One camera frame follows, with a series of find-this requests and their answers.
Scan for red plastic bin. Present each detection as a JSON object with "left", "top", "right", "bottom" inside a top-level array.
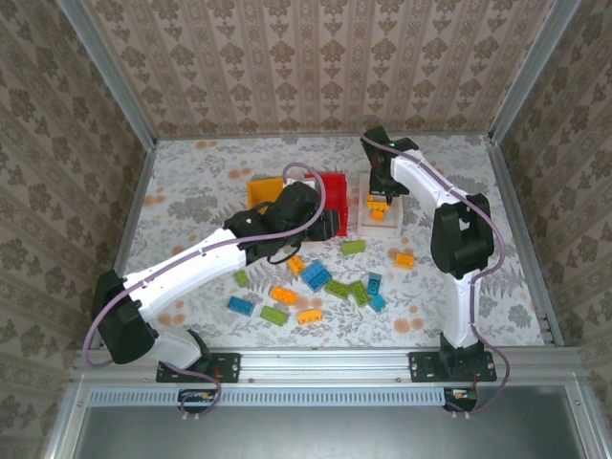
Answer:
[{"left": 303, "top": 171, "right": 350, "bottom": 239}]

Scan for white plastic bin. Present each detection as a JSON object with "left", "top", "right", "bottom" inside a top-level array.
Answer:
[{"left": 357, "top": 171, "right": 404, "bottom": 239}]

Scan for yellow plastic bin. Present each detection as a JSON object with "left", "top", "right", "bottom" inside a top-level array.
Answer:
[{"left": 246, "top": 175, "right": 288, "bottom": 215}]

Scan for large blue lego brick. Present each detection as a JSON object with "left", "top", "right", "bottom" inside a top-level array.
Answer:
[{"left": 300, "top": 260, "right": 333, "bottom": 293}]

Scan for floral table cover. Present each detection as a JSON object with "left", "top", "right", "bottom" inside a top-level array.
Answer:
[{"left": 102, "top": 135, "right": 546, "bottom": 349}]

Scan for grey metal panel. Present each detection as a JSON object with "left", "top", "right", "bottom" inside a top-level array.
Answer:
[{"left": 71, "top": 404, "right": 592, "bottom": 459}]

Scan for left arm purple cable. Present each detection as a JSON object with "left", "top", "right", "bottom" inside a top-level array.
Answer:
[{"left": 83, "top": 162, "right": 329, "bottom": 418}]

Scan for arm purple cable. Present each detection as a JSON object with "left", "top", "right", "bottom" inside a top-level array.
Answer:
[
  {"left": 83, "top": 162, "right": 329, "bottom": 418},
  {"left": 361, "top": 114, "right": 512, "bottom": 415}
]

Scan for aluminium table back rail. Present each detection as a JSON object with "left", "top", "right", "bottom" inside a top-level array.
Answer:
[{"left": 155, "top": 129, "right": 492, "bottom": 142}]

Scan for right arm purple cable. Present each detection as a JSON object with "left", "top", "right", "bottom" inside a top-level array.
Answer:
[{"left": 361, "top": 114, "right": 512, "bottom": 415}]

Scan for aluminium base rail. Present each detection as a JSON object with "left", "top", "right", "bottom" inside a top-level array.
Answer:
[{"left": 71, "top": 347, "right": 594, "bottom": 383}]

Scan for aluminium table side rail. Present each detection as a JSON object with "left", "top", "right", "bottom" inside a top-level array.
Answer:
[
  {"left": 90, "top": 141, "right": 158, "bottom": 349},
  {"left": 485, "top": 138, "right": 565, "bottom": 346}
]

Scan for grey slotted cable duct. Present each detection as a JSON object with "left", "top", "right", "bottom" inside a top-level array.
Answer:
[{"left": 88, "top": 385, "right": 447, "bottom": 407}]

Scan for aluminium frame post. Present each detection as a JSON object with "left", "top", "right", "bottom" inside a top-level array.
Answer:
[
  {"left": 486, "top": 0, "right": 583, "bottom": 144},
  {"left": 55, "top": 0, "right": 158, "bottom": 150}
]

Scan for cable connector in duct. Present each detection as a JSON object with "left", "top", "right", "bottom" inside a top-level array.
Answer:
[
  {"left": 179, "top": 389, "right": 216, "bottom": 415},
  {"left": 444, "top": 387, "right": 479, "bottom": 413}
]

